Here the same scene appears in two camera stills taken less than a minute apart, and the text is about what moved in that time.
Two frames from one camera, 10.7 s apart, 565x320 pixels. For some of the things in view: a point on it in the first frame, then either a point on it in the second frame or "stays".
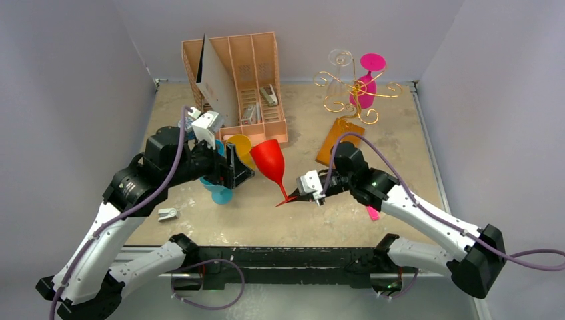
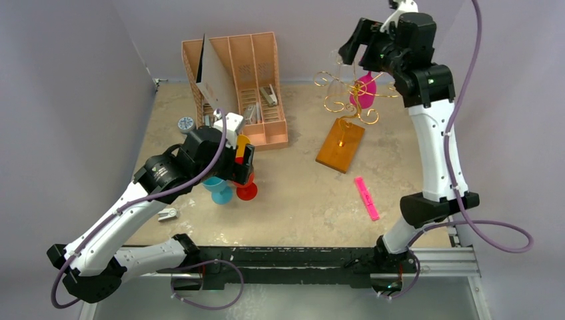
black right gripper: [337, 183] → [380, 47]
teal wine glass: [220, 194] stays
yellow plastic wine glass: [242, 145] stays
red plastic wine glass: [269, 156] → [248, 191]
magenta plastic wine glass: [363, 91] stays
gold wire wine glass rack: [348, 128] stays
